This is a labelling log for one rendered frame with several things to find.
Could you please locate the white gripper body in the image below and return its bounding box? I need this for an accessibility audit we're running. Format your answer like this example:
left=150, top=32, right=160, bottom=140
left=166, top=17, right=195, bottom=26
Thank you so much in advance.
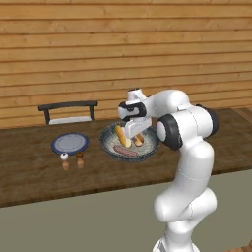
left=123, top=116, right=153, bottom=141

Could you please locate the long golden bun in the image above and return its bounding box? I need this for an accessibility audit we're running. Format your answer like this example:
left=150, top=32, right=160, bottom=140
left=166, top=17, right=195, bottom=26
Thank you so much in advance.
left=114, top=124, right=133, bottom=149

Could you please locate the brown-topped wooden shaker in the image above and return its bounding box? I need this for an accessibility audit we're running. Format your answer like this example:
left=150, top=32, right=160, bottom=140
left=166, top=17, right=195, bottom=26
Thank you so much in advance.
left=75, top=151, right=86, bottom=169

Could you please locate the blue-rimmed white plate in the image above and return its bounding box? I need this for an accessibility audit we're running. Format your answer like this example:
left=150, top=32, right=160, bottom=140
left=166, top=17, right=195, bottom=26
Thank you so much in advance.
left=50, top=132, right=91, bottom=157

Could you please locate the short golden bun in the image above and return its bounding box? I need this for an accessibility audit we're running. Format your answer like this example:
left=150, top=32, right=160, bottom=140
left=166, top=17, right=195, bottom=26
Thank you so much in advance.
left=132, top=133, right=146, bottom=148

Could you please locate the pink-brown sausage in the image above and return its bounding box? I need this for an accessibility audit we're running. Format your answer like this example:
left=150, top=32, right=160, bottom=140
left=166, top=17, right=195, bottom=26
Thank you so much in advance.
left=112, top=145, right=140, bottom=158

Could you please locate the white-topped wooden shaker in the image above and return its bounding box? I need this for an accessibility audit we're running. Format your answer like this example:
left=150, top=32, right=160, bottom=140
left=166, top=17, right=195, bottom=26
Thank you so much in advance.
left=59, top=152, right=71, bottom=171

